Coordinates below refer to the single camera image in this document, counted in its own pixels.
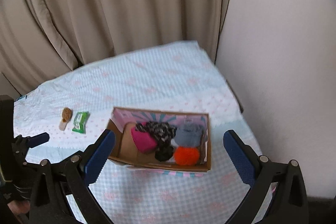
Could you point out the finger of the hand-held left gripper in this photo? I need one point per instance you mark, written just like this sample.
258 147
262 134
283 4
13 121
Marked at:
36 140

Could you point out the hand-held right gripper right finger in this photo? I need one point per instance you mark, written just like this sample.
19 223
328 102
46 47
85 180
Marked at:
239 158

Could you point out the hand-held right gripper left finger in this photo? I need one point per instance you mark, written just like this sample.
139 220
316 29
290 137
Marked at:
101 155

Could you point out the printed cardboard box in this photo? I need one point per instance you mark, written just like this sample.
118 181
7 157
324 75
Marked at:
128 142

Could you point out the magenta pouch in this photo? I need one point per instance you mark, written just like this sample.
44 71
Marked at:
143 140

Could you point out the orange pompom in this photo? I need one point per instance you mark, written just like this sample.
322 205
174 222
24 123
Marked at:
187 156

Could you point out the grey sock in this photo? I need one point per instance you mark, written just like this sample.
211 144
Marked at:
187 137

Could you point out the small black sock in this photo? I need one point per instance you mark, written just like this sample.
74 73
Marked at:
164 153

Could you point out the black patterned cloth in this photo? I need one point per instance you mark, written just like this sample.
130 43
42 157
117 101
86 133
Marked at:
161 132

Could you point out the person's left hand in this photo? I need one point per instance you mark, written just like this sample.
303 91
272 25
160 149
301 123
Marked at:
19 207

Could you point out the small brown and white toy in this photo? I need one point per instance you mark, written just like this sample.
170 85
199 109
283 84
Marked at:
66 115

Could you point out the green snack packet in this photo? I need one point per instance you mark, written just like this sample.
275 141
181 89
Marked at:
80 122

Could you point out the beige headboard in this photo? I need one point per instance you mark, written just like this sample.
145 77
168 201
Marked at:
11 85

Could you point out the light blue printed bedsheet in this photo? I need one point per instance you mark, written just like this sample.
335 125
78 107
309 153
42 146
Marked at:
147 77

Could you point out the beige curtain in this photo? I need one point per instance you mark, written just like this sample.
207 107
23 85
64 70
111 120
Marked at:
105 3

